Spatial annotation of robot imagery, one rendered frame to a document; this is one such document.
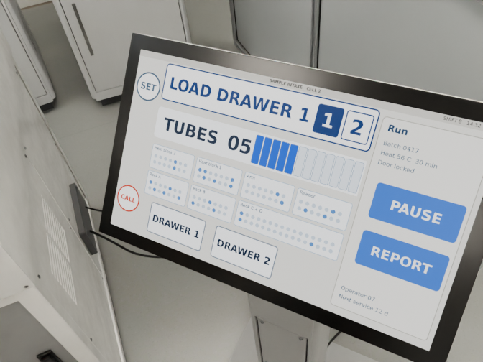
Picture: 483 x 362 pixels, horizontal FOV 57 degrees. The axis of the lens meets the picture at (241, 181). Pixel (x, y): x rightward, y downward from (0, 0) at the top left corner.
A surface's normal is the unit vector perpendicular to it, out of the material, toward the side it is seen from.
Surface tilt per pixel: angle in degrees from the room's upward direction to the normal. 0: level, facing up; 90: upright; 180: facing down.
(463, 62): 90
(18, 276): 90
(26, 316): 90
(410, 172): 50
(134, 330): 0
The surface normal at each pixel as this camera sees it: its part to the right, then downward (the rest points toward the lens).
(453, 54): -0.92, 0.33
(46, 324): 0.38, 0.66
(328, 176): -0.40, 0.10
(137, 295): -0.08, -0.67
